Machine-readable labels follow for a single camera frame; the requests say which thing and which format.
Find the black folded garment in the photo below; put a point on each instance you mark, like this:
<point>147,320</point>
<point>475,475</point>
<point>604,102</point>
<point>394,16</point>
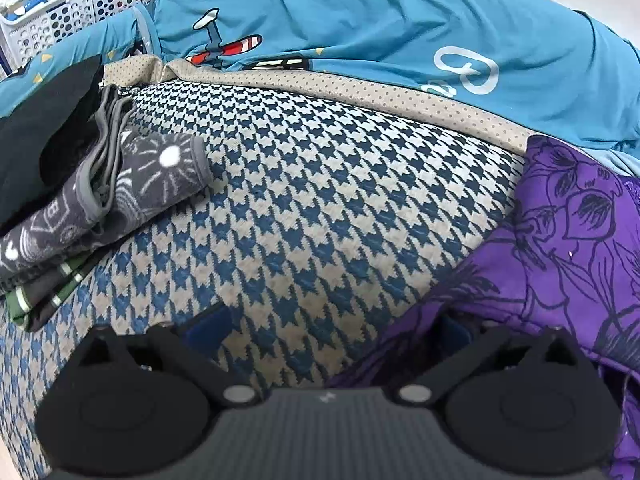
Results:
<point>35,135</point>

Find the white perforated plastic basket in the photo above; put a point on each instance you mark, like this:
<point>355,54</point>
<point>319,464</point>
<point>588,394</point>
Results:
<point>75,10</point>

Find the green striped folded garment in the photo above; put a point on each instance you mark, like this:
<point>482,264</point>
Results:
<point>35,300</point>

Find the houndstooth patterned mattress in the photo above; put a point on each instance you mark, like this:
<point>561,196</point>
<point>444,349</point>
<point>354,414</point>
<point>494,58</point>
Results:
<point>310,200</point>

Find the purple floral garment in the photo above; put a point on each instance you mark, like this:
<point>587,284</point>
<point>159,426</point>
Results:
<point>565,250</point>

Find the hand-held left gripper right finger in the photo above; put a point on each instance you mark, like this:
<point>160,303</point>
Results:
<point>457,335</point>

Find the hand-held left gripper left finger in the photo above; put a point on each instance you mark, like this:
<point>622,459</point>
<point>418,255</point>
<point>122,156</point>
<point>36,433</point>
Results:
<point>207,331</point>

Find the grey patterned folded garment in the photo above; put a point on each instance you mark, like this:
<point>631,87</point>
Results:
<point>150,175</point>

